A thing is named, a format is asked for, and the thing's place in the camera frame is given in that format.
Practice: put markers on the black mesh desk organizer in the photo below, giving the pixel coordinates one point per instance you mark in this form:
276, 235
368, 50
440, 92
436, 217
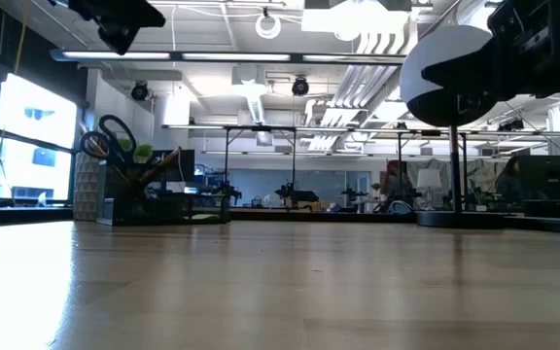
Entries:
163, 209

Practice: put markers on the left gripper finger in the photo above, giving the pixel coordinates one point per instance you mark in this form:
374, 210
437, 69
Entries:
117, 39

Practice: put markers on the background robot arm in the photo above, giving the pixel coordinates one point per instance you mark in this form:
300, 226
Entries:
299, 196

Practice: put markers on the small white table lamp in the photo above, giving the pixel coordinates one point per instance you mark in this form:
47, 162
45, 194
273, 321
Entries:
428, 178

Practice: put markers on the person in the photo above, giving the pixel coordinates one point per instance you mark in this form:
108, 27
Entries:
508, 180
396, 180

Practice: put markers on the arched dark chair back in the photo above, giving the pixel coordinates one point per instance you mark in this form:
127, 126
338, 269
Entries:
400, 208

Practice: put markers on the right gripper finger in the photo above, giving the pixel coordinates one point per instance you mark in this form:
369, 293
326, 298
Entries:
469, 78

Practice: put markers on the black background workstation frame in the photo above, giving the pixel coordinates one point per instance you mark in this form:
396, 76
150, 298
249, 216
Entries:
260, 128

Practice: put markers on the small black monitor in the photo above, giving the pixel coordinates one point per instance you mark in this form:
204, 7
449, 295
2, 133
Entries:
185, 170

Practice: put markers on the white ceiling duct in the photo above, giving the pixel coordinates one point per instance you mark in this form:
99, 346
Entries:
255, 107

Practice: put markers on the orange pencil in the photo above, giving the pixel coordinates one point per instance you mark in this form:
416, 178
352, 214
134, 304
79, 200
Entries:
168, 160
99, 148

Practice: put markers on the round black ceiling fixture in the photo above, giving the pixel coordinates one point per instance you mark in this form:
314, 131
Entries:
300, 86
140, 91

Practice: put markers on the potted plant white patterned pot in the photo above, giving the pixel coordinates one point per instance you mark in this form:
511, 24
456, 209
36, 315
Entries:
85, 185

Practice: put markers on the globe table lamp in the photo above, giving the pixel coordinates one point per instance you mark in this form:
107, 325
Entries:
435, 48

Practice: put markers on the yellow-green sticky note pad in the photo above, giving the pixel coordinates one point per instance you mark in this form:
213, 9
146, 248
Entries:
205, 218

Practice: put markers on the large black monitor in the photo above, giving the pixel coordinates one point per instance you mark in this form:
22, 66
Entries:
552, 177

